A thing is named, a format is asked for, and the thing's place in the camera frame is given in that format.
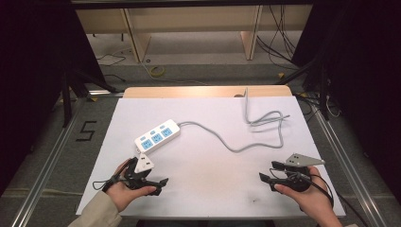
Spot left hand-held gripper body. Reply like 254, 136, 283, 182
123, 152, 159, 191

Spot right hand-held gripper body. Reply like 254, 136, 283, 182
273, 152, 326, 194

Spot person's left hand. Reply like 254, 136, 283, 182
106, 158, 158, 213

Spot person's right hand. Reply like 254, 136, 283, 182
273, 166, 336, 222

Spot white power strip blue sockets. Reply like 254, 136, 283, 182
133, 118, 182, 156

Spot white table cover sheet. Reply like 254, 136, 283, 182
76, 96, 347, 220

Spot wooden table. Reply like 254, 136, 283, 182
122, 84, 293, 99

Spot black metal stand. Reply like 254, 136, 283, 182
60, 64, 118, 129
275, 46, 331, 121

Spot black curtain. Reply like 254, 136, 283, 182
0, 0, 108, 197
290, 0, 401, 202

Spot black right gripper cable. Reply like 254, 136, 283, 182
269, 168, 371, 227

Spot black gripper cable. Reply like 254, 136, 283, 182
92, 175, 128, 192
269, 168, 371, 227

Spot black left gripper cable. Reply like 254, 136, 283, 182
92, 175, 128, 192

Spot grey power strip cable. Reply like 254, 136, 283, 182
176, 87, 291, 154

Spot aluminium floor rail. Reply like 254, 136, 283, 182
311, 102, 390, 227
9, 96, 87, 227

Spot yellow cable coil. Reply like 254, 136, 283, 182
148, 64, 166, 79

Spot thin black floor cable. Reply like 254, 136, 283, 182
96, 52, 128, 83

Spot black floor cables bundle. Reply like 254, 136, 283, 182
255, 4, 301, 71

